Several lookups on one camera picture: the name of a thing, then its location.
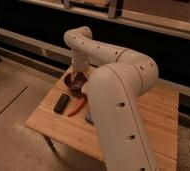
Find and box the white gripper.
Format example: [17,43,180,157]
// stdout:
[71,53,90,82]

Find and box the dark purple ceramic bowl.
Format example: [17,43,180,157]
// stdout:
[64,72,88,97]

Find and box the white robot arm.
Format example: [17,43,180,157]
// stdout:
[64,26,158,171]

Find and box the orange carrot-shaped object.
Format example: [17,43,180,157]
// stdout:
[67,98,85,117]

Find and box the black rectangular remote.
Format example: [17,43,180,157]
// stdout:
[54,94,70,113]

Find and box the wooden table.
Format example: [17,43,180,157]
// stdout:
[26,64,179,171]

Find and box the blue sponge block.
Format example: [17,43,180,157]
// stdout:
[85,113,94,125]

